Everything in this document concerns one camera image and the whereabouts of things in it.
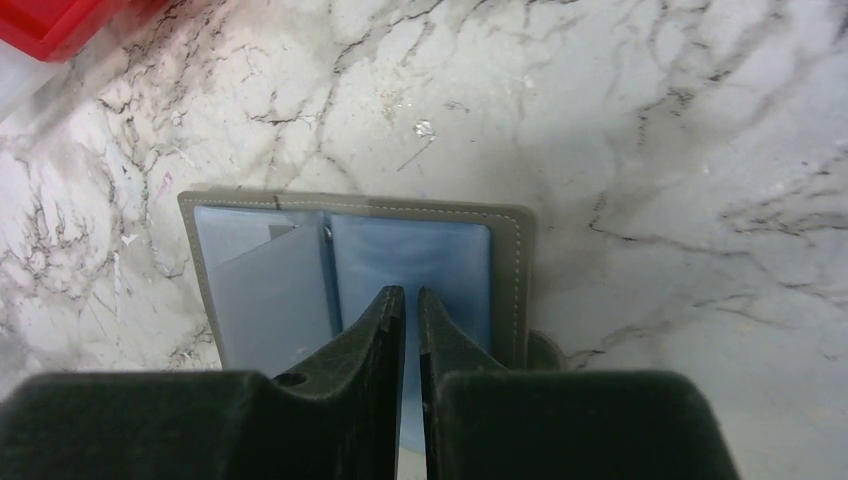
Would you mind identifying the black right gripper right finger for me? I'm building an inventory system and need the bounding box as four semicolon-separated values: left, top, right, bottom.
418;288;738;479

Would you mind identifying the red plastic bin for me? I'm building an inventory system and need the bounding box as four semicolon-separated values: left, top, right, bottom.
1;0;131;63

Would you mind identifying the grey metal card holder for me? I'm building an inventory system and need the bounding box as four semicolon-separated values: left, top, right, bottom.
178;191;564;453

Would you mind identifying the white plastic bin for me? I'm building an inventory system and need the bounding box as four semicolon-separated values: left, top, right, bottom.
1;29;123;125

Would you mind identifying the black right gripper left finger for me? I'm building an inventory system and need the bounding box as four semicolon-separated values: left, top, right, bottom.
1;286;405;479

